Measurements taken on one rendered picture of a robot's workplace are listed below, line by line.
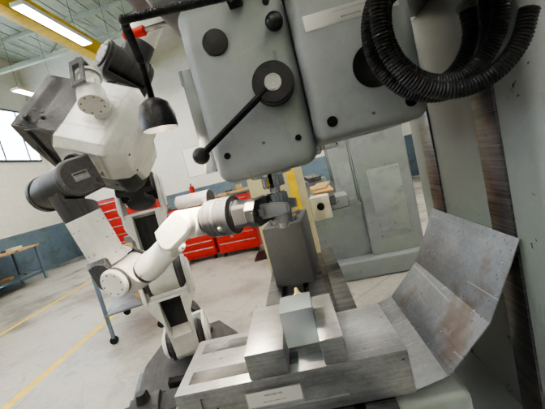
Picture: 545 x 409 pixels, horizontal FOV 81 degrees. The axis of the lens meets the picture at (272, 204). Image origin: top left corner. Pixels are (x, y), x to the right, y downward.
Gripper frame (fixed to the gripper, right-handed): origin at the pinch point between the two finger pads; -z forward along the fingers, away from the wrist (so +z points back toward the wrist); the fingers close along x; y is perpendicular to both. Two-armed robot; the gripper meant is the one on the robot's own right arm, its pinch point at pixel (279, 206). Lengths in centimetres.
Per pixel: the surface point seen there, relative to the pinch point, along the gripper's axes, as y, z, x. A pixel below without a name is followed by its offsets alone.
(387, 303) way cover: 33.0, -15.0, 19.1
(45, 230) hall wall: 24, 968, 517
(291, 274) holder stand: 24.4, 11.2, 22.8
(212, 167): -11.3, 10.0, -5.5
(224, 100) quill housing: -21.8, 0.8, -10.8
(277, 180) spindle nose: -5.6, -1.7, -1.6
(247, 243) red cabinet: 108, 240, 390
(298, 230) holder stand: 11.3, 6.3, 23.9
